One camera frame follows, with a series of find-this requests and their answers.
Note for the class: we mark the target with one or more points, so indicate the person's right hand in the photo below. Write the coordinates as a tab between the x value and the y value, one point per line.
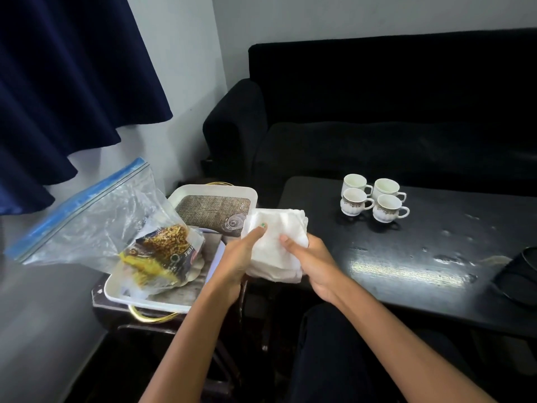
319	264

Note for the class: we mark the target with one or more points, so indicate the person's left hand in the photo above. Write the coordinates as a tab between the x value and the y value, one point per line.
233	264

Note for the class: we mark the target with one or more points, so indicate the stack of white napkins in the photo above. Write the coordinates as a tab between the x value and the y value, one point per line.
272	247

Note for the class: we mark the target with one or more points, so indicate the patterned white cup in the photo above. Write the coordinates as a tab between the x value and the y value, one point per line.
354	201
388	207

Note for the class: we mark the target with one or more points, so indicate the plain white cup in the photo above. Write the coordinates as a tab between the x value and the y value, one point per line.
386	186
354	181

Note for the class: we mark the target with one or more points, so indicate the person's right forearm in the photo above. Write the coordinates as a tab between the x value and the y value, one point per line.
398	352

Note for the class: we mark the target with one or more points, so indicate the person's left forearm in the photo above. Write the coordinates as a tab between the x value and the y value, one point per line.
189	352

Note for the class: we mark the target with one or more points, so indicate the white tray with printed base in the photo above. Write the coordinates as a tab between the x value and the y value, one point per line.
209	189

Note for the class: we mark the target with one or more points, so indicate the black table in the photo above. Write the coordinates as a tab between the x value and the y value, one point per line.
419	230

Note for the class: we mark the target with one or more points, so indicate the clear zip bag blue seal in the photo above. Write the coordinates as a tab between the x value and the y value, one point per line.
84	222

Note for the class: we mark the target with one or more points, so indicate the black fabric sofa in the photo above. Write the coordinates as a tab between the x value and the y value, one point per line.
377	88

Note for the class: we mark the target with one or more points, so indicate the black mug with tissue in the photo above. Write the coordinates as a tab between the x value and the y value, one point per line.
520	277

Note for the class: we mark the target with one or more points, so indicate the navy blue curtain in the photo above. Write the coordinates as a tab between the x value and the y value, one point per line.
71	79

